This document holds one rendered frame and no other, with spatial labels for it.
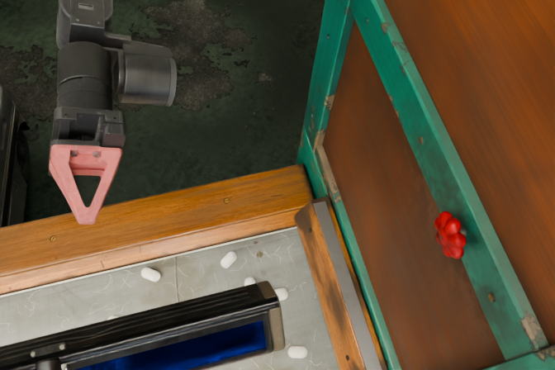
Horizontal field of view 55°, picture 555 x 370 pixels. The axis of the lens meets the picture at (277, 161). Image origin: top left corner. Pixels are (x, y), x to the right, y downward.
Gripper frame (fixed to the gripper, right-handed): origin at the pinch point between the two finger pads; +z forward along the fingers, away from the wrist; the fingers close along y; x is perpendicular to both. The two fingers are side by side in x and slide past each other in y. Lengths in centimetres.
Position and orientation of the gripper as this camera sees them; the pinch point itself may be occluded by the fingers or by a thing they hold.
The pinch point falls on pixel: (87, 215)
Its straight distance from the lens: 55.9
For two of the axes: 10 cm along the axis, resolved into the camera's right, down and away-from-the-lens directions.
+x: -9.1, -0.3, -4.2
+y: -3.8, 4.8, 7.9
